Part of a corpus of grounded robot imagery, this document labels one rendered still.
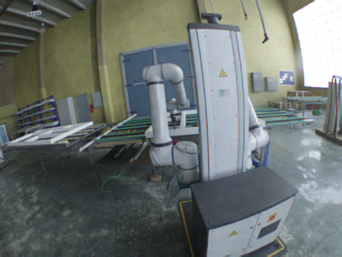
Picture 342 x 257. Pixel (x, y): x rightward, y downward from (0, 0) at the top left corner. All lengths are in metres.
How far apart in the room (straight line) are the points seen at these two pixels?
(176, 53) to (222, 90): 7.59
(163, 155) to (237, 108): 0.59
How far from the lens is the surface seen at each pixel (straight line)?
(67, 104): 10.79
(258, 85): 9.08
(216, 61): 0.93
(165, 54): 8.50
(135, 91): 8.66
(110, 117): 9.11
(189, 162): 1.07
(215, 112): 0.91
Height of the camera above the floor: 1.39
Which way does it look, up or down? 14 degrees down
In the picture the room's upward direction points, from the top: 7 degrees counter-clockwise
